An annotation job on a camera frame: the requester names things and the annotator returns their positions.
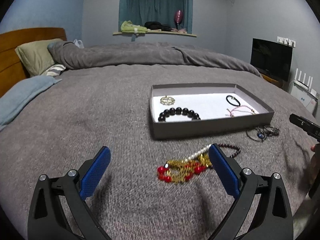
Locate white plastic bag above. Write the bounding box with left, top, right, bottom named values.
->
left=73, top=39, right=84, bottom=49

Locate wooden headboard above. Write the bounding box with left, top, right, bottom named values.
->
left=0, top=26, right=68, bottom=98

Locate wooden window sill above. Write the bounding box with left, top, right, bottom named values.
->
left=112, top=30, right=197, bottom=37

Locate black hair tie bracelet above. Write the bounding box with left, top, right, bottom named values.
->
left=226, top=94, right=241, bottom=107

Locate black large bead bracelet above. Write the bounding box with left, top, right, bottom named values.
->
left=158, top=107, right=201, bottom=123

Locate gold filigree bracelet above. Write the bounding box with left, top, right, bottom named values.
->
left=159, top=95, right=176, bottom=106

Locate white wall switch panel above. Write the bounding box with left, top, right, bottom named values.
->
left=277, top=36, right=296, bottom=48

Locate black television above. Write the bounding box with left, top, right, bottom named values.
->
left=250, top=38, right=293, bottom=82

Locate olive green pillow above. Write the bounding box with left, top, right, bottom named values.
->
left=15, top=38, right=62, bottom=77

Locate red gold pearl necklace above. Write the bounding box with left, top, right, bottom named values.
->
left=156, top=144, right=216, bottom=184

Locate grey cardboard tray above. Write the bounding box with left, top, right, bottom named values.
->
left=150, top=83, right=274, bottom=139

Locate pink cord bracelet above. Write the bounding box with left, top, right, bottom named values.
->
left=226, top=104, right=257, bottom=118

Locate black cloth on sill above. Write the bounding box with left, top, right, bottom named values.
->
left=144, top=22, right=171, bottom=31

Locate white cabinet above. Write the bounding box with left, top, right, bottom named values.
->
left=290, top=80, right=318, bottom=116

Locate striped pillow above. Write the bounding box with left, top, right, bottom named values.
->
left=42, top=64, right=66, bottom=77

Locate wooden tv stand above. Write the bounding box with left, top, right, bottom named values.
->
left=261, top=74, right=283, bottom=89

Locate person's right hand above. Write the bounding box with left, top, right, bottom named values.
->
left=309, top=144, right=320, bottom=185

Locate blue bead bracelet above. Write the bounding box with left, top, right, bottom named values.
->
left=256, top=128, right=276, bottom=140

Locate light blue towel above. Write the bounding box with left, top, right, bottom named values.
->
left=1, top=76, right=61, bottom=131

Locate teal window curtain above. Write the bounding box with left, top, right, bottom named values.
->
left=118, top=0, right=193, bottom=34

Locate grey bed blanket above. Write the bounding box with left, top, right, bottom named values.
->
left=1, top=65, right=313, bottom=239

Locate dark red bead bracelet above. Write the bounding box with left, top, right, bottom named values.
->
left=209, top=143, right=241, bottom=168

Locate white wifi router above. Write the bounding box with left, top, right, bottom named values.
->
left=293, top=68, right=319, bottom=99

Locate rolled grey duvet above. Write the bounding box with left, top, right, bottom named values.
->
left=47, top=41, right=261, bottom=77

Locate green cloth on sill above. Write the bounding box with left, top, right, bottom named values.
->
left=120, top=21, right=148, bottom=34

